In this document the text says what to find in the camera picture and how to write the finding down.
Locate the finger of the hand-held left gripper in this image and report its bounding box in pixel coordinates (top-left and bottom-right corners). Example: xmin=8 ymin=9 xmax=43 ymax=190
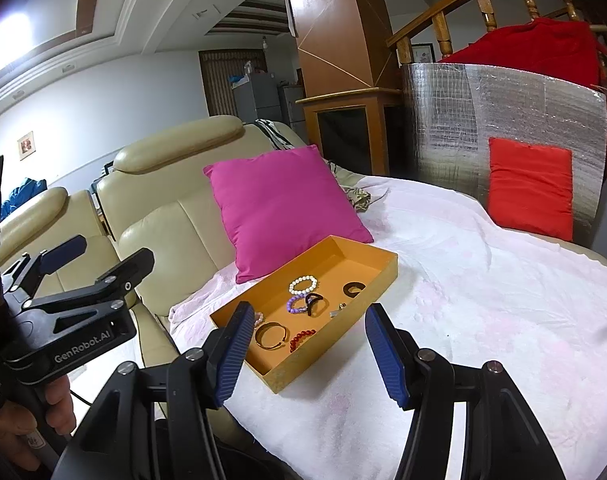
xmin=20 ymin=247 xmax=155 ymax=314
xmin=0 ymin=234 xmax=88 ymax=307

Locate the red cloth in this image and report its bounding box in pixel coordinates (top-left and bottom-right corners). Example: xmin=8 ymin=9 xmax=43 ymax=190
xmin=438 ymin=17 xmax=607 ymax=88

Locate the brown curtain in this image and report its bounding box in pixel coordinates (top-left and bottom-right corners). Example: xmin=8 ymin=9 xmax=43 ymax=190
xmin=199 ymin=49 xmax=268 ymax=116

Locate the wooden pillar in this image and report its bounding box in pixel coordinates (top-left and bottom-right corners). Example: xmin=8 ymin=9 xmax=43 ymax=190
xmin=278 ymin=0 xmax=399 ymax=96

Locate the pink pillow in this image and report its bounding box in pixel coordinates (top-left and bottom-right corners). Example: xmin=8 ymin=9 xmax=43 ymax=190
xmin=203 ymin=144 xmax=375 ymax=285

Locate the thin black bangle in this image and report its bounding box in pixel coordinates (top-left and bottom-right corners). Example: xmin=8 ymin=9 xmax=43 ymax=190
xmin=303 ymin=292 xmax=328 ymax=318

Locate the ceiling light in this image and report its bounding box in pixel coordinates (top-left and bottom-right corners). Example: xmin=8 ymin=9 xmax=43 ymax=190
xmin=0 ymin=12 xmax=34 ymax=73

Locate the patterned cloth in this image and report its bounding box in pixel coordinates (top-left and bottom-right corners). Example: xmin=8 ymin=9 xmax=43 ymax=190
xmin=343 ymin=185 xmax=389 ymax=213

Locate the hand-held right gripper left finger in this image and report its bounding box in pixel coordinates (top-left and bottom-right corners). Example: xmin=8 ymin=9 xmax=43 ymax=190
xmin=50 ymin=301 xmax=256 ymax=480

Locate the striped cloth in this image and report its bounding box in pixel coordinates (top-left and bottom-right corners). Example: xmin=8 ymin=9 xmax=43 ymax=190
xmin=254 ymin=119 xmax=294 ymax=151

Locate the cream leather sofa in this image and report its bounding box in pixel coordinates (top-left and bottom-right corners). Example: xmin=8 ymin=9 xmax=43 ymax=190
xmin=94 ymin=114 xmax=384 ymax=376

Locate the red cushion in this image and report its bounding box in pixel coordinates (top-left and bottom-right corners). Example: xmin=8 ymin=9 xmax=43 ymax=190
xmin=486 ymin=136 xmax=574 ymax=242

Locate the blue cloth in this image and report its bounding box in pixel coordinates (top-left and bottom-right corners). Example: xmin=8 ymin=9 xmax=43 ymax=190
xmin=0 ymin=177 xmax=49 ymax=221

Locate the cream leather recliner seat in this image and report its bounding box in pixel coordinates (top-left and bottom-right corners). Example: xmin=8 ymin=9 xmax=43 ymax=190
xmin=0 ymin=186 xmax=114 ymax=306

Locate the red bead bracelet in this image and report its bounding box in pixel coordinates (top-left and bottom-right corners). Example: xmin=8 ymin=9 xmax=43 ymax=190
xmin=287 ymin=328 xmax=317 ymax=352

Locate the wooden cabinet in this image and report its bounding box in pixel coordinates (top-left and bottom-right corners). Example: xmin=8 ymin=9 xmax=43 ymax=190
xmin=296 ymin=87 xmax=404 ymax=176

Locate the white bead bracelet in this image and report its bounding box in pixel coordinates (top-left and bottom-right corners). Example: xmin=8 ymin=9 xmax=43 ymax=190
xmin=288 ymin=275 xmax=317 ymax=297

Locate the orange cardboard box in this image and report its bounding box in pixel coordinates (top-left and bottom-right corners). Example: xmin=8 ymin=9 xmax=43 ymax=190
xmin=210 ymin=234 xmax=399 ymax=393

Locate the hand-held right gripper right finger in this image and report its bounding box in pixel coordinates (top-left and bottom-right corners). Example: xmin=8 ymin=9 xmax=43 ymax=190
xmin=364 ymin=302 xmax=567 ymax=480

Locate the grey refrigerator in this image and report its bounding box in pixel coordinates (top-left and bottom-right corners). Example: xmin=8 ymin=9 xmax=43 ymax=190
xmin=233 ymin=72 xmax=280 ymax=126

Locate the person's left hand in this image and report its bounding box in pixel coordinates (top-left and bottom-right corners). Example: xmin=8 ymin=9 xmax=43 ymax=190
xmin=0 ymin=375 xmax=77 ymax=472

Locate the wooden railing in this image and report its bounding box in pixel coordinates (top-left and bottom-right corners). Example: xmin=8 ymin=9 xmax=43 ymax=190
xmin=386 ymin=0 xmax=607 ymax=68

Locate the gold bangle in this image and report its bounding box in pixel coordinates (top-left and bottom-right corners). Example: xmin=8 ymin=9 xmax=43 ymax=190
xmin=254 ymin=322 xmax=289 ymax=350

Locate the grey metal cabinet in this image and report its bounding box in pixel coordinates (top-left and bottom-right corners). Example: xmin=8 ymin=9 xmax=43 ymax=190
xmin=278 ymin=82 xmax=304 ymax=136

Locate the pale pink blanket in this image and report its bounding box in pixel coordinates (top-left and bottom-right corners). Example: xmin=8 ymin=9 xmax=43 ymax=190
xmin=168 ymin=175 xmax=607 ymax=480

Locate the silver foil board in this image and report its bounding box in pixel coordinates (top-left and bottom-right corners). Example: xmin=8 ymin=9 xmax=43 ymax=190
xmin=401 ymin=62 xmax=607 ymax=248

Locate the purple bead bracelet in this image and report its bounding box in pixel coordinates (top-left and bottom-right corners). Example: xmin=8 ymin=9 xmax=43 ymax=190
xmin=286 ymin=294 xmax=314 ymax=316

